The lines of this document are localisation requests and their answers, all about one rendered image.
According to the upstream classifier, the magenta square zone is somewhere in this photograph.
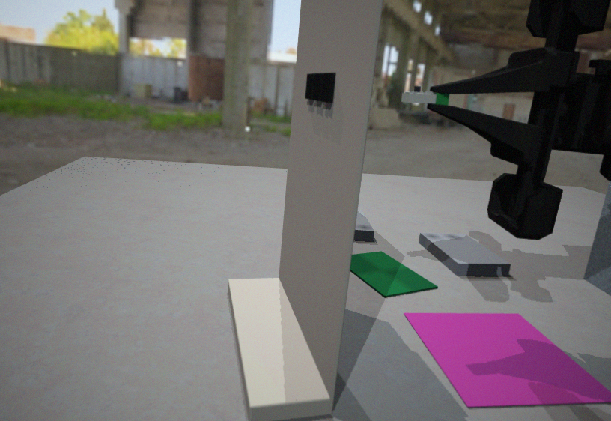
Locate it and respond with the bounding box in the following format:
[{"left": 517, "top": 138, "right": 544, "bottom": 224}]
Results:
[{"left": 404, "top": 313, "right": 611, "bottom": 408}]

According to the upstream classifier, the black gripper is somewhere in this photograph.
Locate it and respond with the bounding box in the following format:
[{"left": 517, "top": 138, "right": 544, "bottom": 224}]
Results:
[{"left": 427, "top": 0, "right": 611, "bottom": 240}]

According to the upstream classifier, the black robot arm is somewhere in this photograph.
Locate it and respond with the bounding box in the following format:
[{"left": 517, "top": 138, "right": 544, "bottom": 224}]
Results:
[{"left": 577, "top": 60, "right": 611, "bottom": 181}]

